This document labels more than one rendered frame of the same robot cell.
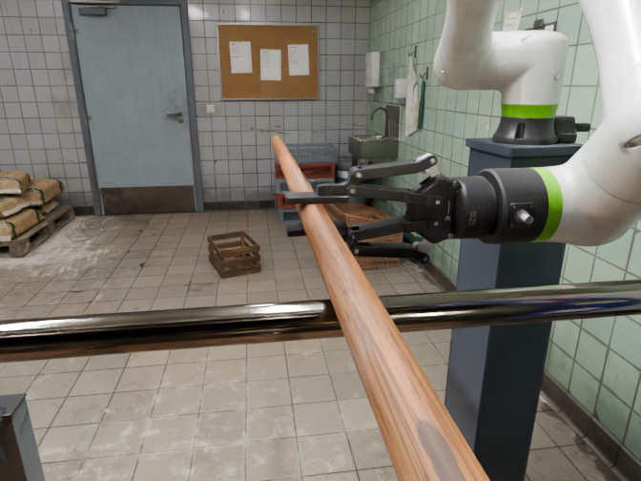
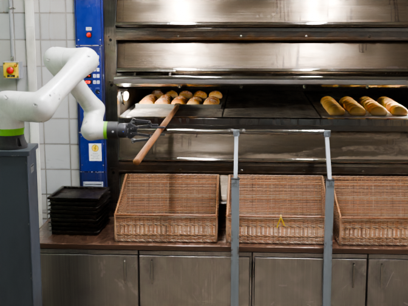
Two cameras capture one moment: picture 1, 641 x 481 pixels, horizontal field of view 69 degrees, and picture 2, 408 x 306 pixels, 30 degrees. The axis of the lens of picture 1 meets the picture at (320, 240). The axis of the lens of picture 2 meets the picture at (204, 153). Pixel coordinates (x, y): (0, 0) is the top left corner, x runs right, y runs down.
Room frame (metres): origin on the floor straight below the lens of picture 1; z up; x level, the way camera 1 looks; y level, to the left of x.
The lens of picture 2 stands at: (4.24, 1.00, 1.79)
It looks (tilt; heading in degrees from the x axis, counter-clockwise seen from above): 11 degrees down; 192
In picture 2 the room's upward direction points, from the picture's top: straight up
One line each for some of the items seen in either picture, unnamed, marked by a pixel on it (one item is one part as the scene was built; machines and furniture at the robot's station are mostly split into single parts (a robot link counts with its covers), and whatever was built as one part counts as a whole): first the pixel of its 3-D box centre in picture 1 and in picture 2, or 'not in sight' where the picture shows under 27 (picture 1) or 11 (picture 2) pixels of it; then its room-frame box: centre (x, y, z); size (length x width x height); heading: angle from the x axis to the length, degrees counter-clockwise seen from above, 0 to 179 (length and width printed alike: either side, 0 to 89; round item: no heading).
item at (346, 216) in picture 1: (361, 219); not in sight; (3.53, -0.32, 0.32); 0.56 x 0.49 x 0.28; 16
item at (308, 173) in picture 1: (304, 167); not in sight; (4.76, 0.17, 0.53); 0.60 x 0.40 x 0.16; 95
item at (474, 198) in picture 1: (444, 208); (128, 130); (0.54, -0.15, 1.19); 0.09 x 0.07 x 0.08; 98
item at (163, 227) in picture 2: not in sight; (169, 206); (0.23, -0.02, 0.72); 0.56 x 0.49 x 0.28; 99
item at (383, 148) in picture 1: (371, 156); not in sight; (4.32, -0.47, 0.71); 0.47 x 0.36 x 0.91; 8
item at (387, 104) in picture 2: not in sight; (362, 105); (-0.64, 1.02, 1.21); 0.61 x 0.48 x 0.06; 8
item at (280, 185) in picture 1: (303, 181); not in sight; (4.76, 0.18, 0.38); 0.60 x 0.40 x 0.16; 96
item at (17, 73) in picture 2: not in sight; (12, 69); (0.14, -0.97, 1.46); 0.10 x 0.07 x 0.10; 98
